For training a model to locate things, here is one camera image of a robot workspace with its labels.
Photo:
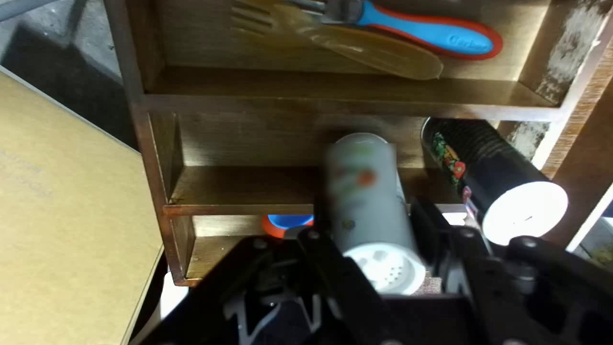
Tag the wooden fork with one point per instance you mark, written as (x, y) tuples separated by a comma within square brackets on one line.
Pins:
[(301, 17)]

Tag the dark wooden organizer tray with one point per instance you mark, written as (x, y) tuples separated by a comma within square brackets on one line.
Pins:
[(234, 119)]

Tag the small white shaker container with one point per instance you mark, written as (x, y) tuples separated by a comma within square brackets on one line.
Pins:
[(370, 215)]

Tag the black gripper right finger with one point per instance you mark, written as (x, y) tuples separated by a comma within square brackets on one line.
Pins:
[(523, 293)]

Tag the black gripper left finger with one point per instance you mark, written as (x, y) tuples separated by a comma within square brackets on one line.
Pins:
[(263, 291)]

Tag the large brown cardboard box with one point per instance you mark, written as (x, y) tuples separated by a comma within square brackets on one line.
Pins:
[(77, 230)]

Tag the wooden spoon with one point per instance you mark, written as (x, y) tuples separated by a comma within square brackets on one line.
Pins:
[(379, 52)]

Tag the blue red handled utensil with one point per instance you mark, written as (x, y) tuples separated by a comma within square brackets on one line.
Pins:
[(448, 35)]

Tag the black shaker with white lid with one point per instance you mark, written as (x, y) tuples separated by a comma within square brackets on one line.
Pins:
[(504, 192)]

